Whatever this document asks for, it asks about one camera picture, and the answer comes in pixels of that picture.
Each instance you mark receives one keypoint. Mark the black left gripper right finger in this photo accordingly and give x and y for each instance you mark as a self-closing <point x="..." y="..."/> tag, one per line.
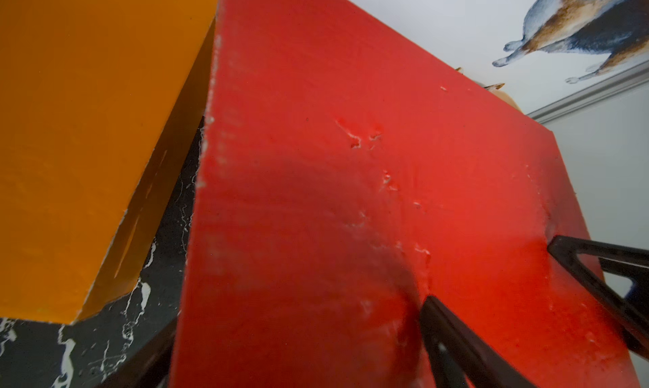
<point x="457" y="356"/>

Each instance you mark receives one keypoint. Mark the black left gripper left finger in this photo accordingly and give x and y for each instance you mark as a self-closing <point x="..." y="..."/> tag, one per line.
<point x="150" y="366"/>

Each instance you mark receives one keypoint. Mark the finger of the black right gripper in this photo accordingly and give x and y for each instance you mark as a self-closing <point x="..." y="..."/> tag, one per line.
<point x="630" y="310"/>

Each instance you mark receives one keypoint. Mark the red shoebox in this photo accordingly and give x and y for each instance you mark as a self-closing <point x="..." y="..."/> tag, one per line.
<point x="346" y="175"/>

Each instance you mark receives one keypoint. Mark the orange shoebox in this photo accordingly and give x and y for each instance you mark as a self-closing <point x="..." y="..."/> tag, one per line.
<point x="100" y="100"/>

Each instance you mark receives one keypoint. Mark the beige pot with succulent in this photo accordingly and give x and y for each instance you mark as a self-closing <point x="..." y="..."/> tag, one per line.
<point x="496" y="89"/>

